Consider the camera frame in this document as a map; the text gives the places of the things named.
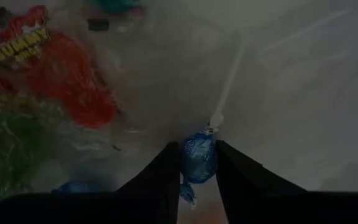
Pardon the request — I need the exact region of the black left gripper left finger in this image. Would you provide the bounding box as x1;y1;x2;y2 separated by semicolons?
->
116;141;181;224

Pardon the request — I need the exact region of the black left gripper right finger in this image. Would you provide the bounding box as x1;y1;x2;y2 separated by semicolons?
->
215;139;309;224

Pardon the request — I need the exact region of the red gummy in clear wrapper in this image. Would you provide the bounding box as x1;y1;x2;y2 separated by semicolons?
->
0;4;119;130

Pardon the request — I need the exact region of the green gummy in clear wrapper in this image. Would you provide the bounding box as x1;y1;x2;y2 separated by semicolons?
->
0;111;58;200

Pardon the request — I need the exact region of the teal gummy in clear wrapper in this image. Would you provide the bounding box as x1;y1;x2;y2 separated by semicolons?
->
85;0;145;34

